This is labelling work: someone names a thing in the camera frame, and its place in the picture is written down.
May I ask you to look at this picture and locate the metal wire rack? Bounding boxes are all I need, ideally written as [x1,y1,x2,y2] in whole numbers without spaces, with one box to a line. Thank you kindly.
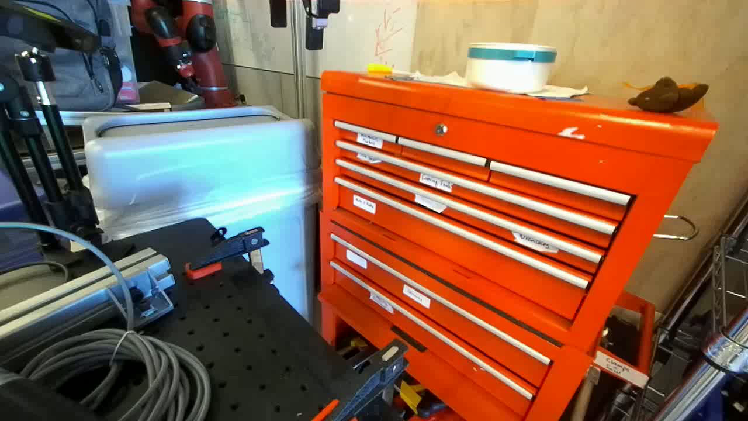
[652,224,748,421]

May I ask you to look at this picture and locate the translucent white plastic bin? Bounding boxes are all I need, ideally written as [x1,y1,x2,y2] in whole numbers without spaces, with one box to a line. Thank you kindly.
[79,104,318,318]

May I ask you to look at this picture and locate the grey coiled cable bundle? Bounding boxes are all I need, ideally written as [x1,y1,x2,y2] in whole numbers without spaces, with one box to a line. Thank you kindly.
[0,219,214,421]

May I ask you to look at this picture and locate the white paper sheets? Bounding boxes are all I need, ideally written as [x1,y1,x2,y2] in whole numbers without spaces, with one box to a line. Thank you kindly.
[388,67,591,103]

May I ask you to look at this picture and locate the black tripod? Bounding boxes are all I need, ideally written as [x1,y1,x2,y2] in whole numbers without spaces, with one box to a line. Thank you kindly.
[0,43,103,252]

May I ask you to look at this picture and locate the white bowl with teal band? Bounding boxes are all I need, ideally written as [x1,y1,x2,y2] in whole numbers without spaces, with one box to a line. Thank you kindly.
[463,39,561,95]

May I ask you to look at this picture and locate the black clamp with orange handle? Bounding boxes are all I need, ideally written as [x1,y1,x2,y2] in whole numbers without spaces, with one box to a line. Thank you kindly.
[182,224,276,284]
[309,336,411,421]

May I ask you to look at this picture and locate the black hanging camera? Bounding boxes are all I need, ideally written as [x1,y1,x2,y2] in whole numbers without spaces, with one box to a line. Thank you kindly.
[302,0,345,50]

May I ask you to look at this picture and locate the orange metal tool chest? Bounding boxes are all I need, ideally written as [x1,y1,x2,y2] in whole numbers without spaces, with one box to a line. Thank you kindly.
[316,67,721,421]

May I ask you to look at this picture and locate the grey fabric jacket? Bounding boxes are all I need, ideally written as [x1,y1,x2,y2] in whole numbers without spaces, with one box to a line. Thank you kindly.
[22,0,138,112]

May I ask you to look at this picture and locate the aluminium extrusion rail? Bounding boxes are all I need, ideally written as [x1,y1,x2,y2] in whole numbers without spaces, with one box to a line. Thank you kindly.
[0,245,178,346]

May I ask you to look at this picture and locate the chrome tool chest side handle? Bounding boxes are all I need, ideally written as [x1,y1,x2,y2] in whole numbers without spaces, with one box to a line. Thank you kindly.
[652,213,702,242]

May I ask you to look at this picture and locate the whiteboard with red marks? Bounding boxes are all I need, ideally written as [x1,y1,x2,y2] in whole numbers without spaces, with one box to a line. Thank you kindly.
[296,0,418,80]

